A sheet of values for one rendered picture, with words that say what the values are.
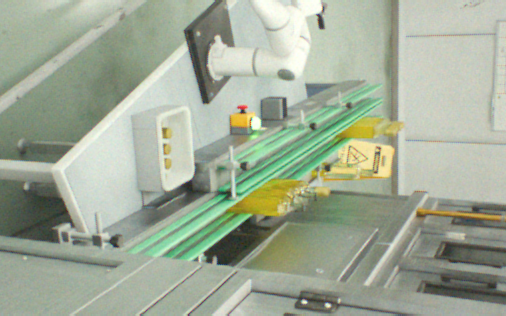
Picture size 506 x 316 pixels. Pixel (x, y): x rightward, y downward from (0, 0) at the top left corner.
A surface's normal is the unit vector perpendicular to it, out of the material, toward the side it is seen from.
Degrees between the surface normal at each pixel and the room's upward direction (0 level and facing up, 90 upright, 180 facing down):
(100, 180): 0
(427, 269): 90
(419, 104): 90
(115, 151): 0
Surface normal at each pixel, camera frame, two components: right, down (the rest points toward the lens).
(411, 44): -0.42, 0.24
